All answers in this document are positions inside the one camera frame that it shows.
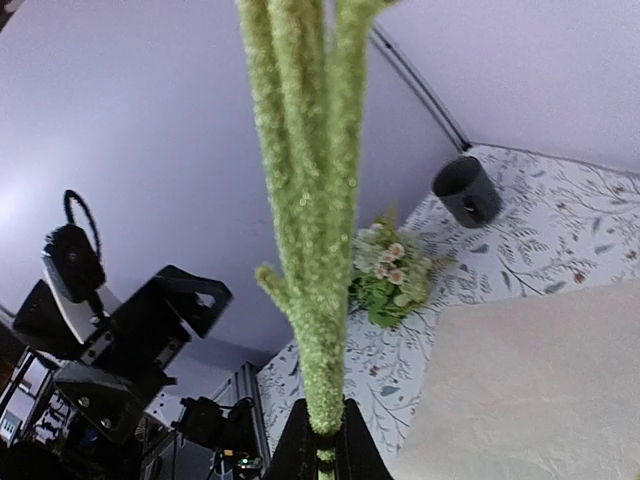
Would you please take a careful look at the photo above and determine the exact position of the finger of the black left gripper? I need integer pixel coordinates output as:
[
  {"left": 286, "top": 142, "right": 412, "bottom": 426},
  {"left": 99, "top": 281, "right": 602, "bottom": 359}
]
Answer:
[
  {"left": 110, "top": 265, "right": 233, "bottom": 350},
  {"left": 54, "top": 362, "right": 177, "bottom": 444}
]

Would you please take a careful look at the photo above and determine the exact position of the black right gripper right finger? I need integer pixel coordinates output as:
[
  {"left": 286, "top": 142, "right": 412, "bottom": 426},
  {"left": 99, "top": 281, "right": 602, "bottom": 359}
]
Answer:
[{"left": 335, "top": 399, "right": 392, "bottom": 480}]

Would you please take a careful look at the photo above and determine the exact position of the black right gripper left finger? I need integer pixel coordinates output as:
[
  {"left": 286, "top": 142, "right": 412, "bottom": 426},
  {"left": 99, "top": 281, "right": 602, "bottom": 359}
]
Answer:
[{"left": 263, "top": 399, "right": 318, "bottom": 480}]

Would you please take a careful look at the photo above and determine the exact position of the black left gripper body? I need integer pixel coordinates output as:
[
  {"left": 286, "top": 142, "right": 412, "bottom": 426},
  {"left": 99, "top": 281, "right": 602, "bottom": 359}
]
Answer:
[{"left": 80, "top": 309, "right": 192, "bottom": 385}]

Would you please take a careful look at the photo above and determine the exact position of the peach wrapping paper sheet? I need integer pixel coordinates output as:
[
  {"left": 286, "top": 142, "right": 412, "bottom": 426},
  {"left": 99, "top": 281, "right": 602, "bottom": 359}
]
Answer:
[{"left": 391, "top": 280, "right": 639, "bottom": 479}]

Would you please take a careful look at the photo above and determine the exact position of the orange fake flower stem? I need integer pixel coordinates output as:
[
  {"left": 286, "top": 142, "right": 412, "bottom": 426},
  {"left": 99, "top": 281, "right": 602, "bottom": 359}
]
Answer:
[{"left": 237, "top": 1, "right": 386, "bottom": 462}]

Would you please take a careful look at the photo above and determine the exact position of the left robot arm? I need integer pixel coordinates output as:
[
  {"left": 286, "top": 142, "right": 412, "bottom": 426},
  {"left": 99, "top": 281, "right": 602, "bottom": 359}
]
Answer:
[{"left": 1, "top": 189, "right": 232, "bottom": 479}]

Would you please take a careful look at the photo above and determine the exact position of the white green flower bunch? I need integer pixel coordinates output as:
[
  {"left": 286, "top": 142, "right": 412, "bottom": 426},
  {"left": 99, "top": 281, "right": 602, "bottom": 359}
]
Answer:
[{"left": 349, "top": 206, "right": 455, "bottom": 328}]

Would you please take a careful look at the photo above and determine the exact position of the dark grey mug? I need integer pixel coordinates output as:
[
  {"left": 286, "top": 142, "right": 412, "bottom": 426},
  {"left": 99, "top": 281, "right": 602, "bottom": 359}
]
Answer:
[{"left": 432, "top": 156, "right": 502, "bottom": 229}]

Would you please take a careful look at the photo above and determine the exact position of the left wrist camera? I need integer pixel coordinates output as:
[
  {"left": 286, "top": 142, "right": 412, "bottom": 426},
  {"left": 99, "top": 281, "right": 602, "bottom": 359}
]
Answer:
[{"left": 41, "top": 224, "right": 106, "bottom": 304}]

